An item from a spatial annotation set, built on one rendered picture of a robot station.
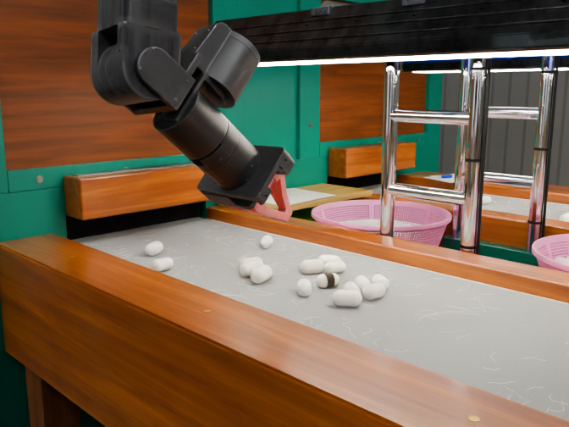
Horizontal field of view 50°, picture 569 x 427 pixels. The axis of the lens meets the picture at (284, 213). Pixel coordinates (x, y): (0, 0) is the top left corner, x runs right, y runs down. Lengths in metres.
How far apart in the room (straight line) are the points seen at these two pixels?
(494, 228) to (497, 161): 1.37
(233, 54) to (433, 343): 0.36
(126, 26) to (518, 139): 2.11
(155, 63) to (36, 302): 0.49
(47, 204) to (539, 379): 0.79
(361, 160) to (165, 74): 1.01
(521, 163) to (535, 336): 1.85
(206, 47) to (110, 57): 0.10
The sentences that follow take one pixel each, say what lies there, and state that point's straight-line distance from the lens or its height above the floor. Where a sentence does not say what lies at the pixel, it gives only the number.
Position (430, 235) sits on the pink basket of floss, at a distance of 1.12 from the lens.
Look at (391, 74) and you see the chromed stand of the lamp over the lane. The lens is 1.00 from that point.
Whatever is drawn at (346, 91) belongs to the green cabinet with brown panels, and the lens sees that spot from 1.58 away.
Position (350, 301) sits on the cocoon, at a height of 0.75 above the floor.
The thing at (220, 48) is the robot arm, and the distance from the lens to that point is 0.63.
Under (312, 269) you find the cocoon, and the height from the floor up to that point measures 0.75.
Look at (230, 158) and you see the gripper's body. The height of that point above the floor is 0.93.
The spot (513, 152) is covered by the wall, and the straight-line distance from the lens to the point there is 2.55.
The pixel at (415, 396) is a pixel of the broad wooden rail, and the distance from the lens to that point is 0.51.
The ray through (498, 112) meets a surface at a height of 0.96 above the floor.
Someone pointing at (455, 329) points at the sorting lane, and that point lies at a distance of 0.72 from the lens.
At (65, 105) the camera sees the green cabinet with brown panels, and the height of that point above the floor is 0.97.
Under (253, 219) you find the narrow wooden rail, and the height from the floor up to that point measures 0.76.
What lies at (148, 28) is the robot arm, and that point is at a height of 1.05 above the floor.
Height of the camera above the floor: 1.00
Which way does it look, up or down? 11 degrees down
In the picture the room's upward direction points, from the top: straight up
